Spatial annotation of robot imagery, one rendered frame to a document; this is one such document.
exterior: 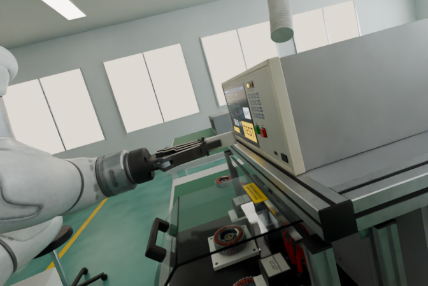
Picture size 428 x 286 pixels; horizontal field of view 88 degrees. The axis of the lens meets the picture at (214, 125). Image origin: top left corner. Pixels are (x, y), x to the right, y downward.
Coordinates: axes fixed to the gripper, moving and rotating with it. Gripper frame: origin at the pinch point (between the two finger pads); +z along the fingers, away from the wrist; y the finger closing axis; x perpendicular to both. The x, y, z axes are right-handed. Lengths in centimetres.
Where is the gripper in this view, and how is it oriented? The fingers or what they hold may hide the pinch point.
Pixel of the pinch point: (220, 141)
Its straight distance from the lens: 50.8
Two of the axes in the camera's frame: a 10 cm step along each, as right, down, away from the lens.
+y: 1.4, 1.0, -9.9
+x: -2.7, -9.5, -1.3
